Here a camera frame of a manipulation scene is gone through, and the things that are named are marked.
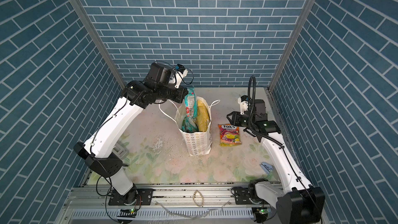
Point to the white cable duct strip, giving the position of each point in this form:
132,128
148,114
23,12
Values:
161,214

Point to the orange Fox's fruits candy bag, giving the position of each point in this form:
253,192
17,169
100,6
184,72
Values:
229,135

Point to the aluminium left corner post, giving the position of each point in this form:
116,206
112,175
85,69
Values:
87,23

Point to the yellow chips bag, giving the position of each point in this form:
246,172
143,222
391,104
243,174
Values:
203,119

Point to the rubber band on rail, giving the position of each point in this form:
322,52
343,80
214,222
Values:
198,199

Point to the white printed paper bag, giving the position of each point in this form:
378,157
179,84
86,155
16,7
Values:
197,143

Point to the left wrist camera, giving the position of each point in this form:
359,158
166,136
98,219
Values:
180,74

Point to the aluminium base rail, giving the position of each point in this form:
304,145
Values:
168,195

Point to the green Fox's mint candy bag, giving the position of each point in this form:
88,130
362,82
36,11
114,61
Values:
190,101

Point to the aluminium right corner post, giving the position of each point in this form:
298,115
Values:
292,40

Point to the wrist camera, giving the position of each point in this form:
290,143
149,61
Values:
180,74
243,104

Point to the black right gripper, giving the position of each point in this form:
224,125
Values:
235,120

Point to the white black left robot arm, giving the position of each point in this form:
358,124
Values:
162,83

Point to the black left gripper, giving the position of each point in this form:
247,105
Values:
181,92

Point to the teal snack packet in bag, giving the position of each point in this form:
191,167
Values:
189,125

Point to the aluminium corner post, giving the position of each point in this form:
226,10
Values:
292,40
87,23

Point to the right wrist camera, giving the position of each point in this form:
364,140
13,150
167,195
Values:
243,104

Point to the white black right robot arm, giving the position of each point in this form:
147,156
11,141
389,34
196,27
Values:
298,201

